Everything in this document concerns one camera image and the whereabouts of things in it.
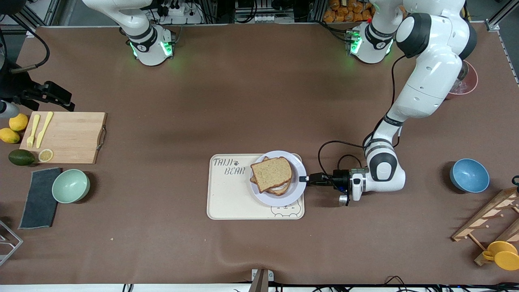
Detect wooden cup rack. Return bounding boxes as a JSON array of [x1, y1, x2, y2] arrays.
[[451, 187, 519, 267]]

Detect orange bread rolls bag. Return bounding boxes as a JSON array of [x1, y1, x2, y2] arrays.
[[324, 0, 375, 23]]

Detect metal table edge bracket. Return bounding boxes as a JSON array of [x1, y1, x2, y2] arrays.
[[249, 268, 275, 292]]

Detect dark grey cloth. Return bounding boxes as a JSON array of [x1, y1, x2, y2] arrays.
[[18, 167, 63, 230]]

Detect mint green bowl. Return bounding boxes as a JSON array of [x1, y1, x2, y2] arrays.
[[51, 169, 90, 204]]

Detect yellow plastic fork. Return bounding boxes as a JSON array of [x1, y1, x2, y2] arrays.
[[26, 114, 41, 148]]

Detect bread slice sandwich lid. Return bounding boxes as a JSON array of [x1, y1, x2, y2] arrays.
[[250, 157, 293, 193]]

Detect yellow cup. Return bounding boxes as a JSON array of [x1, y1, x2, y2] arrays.
[[482, 241, 519, 271]]

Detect cream bear print tray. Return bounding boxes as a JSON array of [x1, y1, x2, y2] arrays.
[[207, 153, 305, 220]]

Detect yellow lemon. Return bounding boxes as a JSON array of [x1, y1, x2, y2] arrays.
[[9, 113, 29, 132], [0, 128, 21, 144]]

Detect wooden cutting board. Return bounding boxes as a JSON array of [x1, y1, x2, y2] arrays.
[[19, 112, 107, 165]]

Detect blue bowl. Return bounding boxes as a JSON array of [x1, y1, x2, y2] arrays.
[[449, 158, 490, 193]]

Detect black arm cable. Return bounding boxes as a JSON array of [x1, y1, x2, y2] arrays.
[[0, 14, 51, 74], [317, 55, 406, 189]]

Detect yellow plastic knife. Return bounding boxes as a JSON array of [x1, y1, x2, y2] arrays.
[[36, 112, 54, 149]]

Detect bread slice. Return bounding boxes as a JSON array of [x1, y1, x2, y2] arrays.
[[249, 156, 292, 197]]

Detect metal wire rack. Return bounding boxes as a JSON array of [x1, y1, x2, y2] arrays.
[[0, 219, 24, 267]]

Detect pale round plate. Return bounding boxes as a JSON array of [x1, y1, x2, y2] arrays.
[[249, 150, 307, 207]]

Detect pink bowl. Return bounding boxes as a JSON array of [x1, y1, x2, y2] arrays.
[[446, 60, 479, 100]]

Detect white power strip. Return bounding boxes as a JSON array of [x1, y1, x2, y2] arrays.
[[156, 0, 203, 25], [251, 13, 281, 24]]

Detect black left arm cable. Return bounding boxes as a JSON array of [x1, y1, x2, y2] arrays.
[[317, 55, 406, 189]]

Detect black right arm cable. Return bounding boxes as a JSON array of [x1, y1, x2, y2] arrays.
[[0, 14, 51, 74]]

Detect green avocado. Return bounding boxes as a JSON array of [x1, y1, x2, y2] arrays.
[[8, 149, 36, 166]]

